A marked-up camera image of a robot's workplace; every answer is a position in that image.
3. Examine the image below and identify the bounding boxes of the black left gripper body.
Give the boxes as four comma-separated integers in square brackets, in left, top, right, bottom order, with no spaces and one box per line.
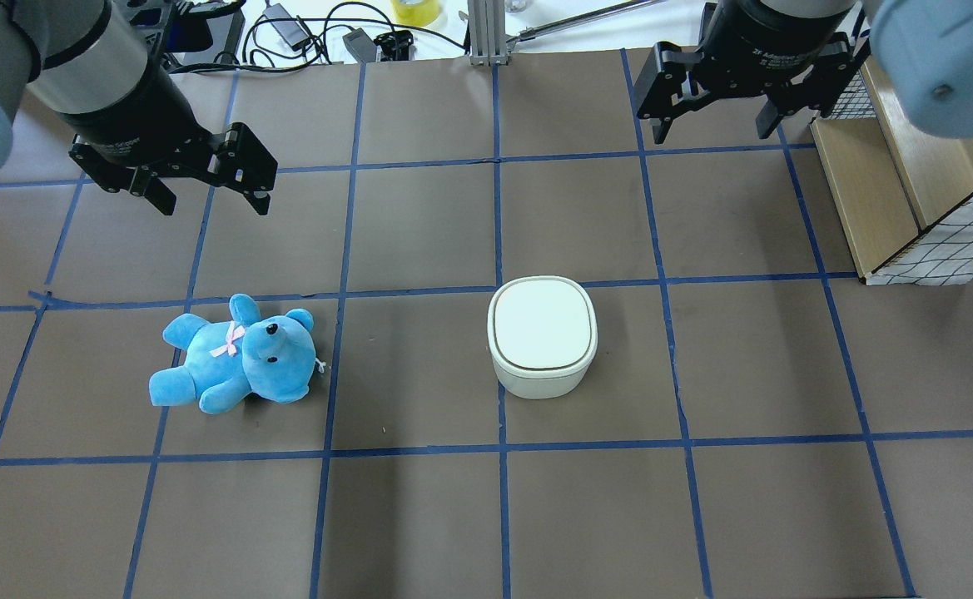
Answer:
[34,3,216,181]

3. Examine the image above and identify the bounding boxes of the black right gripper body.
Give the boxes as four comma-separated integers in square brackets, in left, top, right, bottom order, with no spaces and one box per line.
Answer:
[696,1,848,101]

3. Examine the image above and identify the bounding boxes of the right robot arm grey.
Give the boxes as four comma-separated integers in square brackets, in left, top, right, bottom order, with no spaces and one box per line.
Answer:
[633,1,973,144]

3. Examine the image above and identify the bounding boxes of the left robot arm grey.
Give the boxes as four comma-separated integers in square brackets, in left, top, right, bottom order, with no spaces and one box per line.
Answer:
[0,1,278,215]

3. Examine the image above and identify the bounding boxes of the white trash can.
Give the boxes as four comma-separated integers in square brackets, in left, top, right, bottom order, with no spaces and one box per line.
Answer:
[487,275,599,399]

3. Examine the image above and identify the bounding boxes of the black power adapter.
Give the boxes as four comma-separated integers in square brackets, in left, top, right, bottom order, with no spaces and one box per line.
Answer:
[262,3,312,51]

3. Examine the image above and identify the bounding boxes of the metal rod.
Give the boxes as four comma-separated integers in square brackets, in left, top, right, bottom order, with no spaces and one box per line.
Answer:
[506,1,663,47]

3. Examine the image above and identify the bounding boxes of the wooden shelf with grid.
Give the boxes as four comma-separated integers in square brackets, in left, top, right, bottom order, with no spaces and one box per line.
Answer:
[810,58,973,287]

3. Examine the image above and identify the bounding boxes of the black plug block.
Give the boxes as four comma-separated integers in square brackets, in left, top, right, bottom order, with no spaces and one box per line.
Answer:
[342,29,415,63]

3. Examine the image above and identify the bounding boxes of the blue teddy bear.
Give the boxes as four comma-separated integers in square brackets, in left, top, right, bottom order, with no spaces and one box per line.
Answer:
[148,295,329,414]

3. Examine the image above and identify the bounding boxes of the yellow tape roll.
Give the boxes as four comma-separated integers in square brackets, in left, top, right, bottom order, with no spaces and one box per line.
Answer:
[390,0,443,27]

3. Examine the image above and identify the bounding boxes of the black cable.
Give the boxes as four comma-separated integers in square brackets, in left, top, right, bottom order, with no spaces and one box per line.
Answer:
[241,0,470,67]

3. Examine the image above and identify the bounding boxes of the aluminium frame post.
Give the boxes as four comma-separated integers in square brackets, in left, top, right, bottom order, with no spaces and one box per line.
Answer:
[466,0,510,66]

